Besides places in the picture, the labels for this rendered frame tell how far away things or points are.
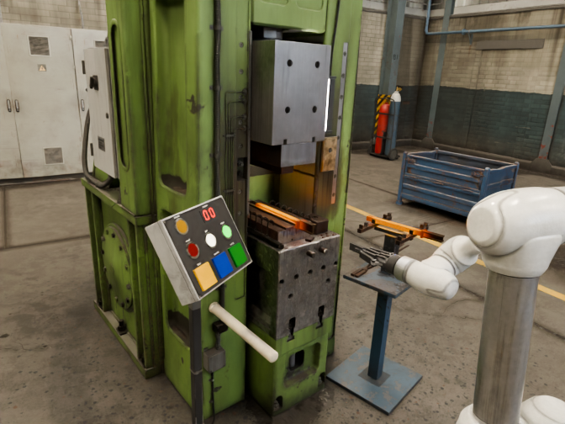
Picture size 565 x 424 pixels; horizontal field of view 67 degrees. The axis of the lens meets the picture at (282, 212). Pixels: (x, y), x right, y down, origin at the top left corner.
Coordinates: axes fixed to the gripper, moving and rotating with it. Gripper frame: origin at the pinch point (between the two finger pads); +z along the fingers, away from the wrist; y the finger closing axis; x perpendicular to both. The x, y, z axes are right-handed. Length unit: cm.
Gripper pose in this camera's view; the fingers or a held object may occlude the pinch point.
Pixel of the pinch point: (357, 248)
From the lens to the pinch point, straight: 172.7
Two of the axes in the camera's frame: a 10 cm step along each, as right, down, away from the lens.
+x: 0.4, -9.5, -3.1
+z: -6.3, -2.7, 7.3
